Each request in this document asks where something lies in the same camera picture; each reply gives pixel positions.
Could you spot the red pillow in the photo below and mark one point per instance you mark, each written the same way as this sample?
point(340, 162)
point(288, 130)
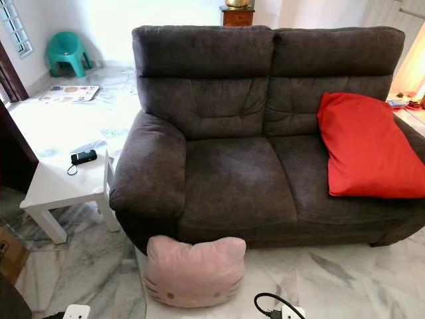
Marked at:
point(368, 149)

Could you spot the pink cat face pillow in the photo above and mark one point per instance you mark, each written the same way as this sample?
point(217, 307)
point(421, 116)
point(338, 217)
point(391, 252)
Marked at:
point(196, 272)

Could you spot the dark grey two-seat sofa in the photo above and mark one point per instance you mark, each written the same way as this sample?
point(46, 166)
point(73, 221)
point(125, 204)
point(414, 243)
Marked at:
point(226, 173)

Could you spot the dark wooden door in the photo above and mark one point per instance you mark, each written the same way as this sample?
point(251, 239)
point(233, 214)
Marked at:
point(13, 143)

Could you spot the white side table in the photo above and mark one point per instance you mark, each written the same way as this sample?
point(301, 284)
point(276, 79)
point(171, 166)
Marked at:
point(63, 183)

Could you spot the black key fob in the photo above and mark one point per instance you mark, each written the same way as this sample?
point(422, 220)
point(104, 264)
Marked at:
point(84, 157)

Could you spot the cardboard box with handling symbols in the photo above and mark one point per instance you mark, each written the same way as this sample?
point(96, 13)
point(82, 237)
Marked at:
point(13, 252)

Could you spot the green plastic chair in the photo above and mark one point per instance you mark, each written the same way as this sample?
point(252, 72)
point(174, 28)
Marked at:
point(68, 53)

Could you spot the louvre glass window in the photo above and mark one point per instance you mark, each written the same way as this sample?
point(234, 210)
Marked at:
point(14, 26)

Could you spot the brown wooden cabinet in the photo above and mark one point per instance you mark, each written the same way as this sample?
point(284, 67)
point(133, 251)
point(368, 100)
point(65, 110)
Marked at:
point(238, 16)

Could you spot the golden vase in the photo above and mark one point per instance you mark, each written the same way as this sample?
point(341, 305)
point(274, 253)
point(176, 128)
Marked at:
point(238, 2)

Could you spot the brown wooden door frame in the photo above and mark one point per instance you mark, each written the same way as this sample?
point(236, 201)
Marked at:
point(10, 76)

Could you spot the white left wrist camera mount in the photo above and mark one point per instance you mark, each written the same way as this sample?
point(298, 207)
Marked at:
point(76, 312)

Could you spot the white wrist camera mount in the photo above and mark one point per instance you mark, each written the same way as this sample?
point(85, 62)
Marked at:
point(76, 312)
point(292, 313)

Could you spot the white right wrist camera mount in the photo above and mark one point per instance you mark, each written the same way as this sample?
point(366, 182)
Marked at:
point(292, 313)

